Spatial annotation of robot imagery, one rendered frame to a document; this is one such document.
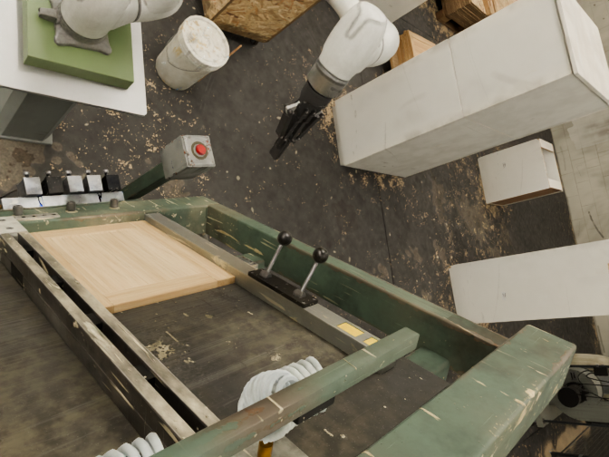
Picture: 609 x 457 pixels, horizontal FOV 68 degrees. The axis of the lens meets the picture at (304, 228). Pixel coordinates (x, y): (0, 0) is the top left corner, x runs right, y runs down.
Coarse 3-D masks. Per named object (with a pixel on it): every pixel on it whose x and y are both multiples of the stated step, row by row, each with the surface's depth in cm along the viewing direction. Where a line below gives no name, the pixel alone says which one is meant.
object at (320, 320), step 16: (160, 224) 141; (176, 224) 142; (192, 240) 131; (208, 256) 125; (224, 256) 124; (240, 272) 116; (256, 288) 112; (272, 304) 108; (288, 304) 104; (304, 320) 101; (320, 320) 98; (336, 320) 98; (336, 336) 95; (352, 336) 93; (368, 336) 94; (352, 352) 93; (384, 368) 89
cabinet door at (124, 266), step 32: (128, 224) 142; (64, 256) 114; (96, 256) 117; (128, 256) 120; (160, 256) 123; (192, 256) 126; (96, 288) 100; (128, 288) 103; (160, 288) 105; (192, 288) 108
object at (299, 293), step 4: (316, 248) 106; (320, 248) 105; (324, 248) 106; (316, 252) 105; (320, 252) 104; (324, 252) 105; (316, 256) 105; (320, 256) 104; (324, 256) 105; (328, 256) 106; (316, 260) 105; (320, 260) 105; (324, 260) 105; (316, 264) 106; (312, 268) 105; (312, 272) 105; (308, 276) 105; (304, 280) 105; (308, 280) 105; (304, 284) 105; (300, 288) 105; (304, 288) 105; (296, 292) 105; (300, 292) 104; (296, 296) 104; (300, 296) 104; (304, 296) 105
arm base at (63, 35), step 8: (56, 0) 149; (40, 8) 144; (48, 8) 146; (56, 8) 147; (40, 16) 145; (48, 16) 146; (56, 16) 147; (56, 24) 148; (64, 24) 147; (56, 32) 148; (64, 32) 149; (72, 32) 148; (56, 40) 147; (64, 40) 149; (72, 40) 150; (80, 40) 151; (88, 40) 151; (96, 40) 153; (104, 40) 158; (88, 48) 155; (96, 48) 156; (104, 48) 158
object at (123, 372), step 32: (0, 224) 113; (0, 256) 109; (32, 256) 103; (32, 288) 94; (64, 288) 91; (64, 320) 82; (96, 320) 80; (96, 352) 73; (128, 352) 74; (128, 384) 66; (160, 384) 67; (256, 384) 45; (288, 384) 46; (128, 416) 67; (160, 416) 60; (192, 416) 61; (256, 448) 52; (288, 448) 53
